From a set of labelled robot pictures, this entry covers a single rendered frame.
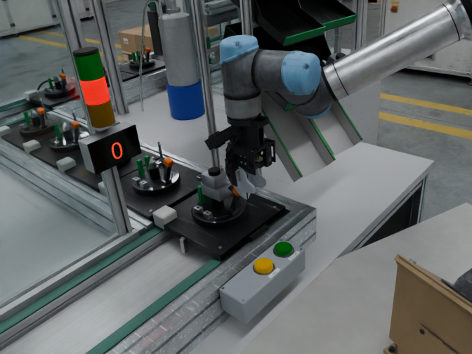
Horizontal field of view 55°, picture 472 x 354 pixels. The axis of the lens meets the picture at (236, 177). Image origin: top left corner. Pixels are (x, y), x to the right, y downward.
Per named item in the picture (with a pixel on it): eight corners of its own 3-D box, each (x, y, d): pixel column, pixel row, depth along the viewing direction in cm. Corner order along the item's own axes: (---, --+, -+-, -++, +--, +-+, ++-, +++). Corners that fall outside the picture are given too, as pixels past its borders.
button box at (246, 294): (305, 269, 104) (305, 248, 101) (246, 325, 91) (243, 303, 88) (281, 257, 108) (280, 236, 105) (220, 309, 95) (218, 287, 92)
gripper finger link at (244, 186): (253, 211, 99) (250, 175, 95) (233, 202, 103) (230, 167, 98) (262, 204, 101) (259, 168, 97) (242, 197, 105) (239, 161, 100)
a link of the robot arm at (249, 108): (215, 96, 91) (242, 84, 96) (218, 117, 93) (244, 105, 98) (243, 103, 86) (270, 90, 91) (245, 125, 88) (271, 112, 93)
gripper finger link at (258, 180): (262, 204, 101) (259, 168, 97) (242, 197, 105) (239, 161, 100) (270, 198, 103) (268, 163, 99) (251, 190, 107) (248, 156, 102)
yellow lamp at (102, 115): (120, 121, 96) (114, 99, 93) (100, 129, 93) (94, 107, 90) (107, 116, 99) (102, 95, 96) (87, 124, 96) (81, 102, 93)
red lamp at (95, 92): (114, 99, 93) (109, 76, 91) (94, 107, 90) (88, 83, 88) (101, 95, 96) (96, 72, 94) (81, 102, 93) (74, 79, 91)
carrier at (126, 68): (173, 66, 245) (170, 43, 239) (138, 78, 230) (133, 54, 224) (147, 60, 260) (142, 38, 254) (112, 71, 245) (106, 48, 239)
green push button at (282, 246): (296, 252, 101) (296, 245, 100) (285, 261, 99) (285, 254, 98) (282, 245, 104) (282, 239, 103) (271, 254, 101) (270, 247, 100)
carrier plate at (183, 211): (286, 212, 115) (285, 205, 114) (221, 262, 101) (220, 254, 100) (219, 185, 130) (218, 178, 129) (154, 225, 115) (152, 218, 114)
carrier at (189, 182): (215, 183, 131) (211, 145, 125) (150, 223, 116) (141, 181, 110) (163, 162, 146) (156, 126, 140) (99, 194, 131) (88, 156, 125)
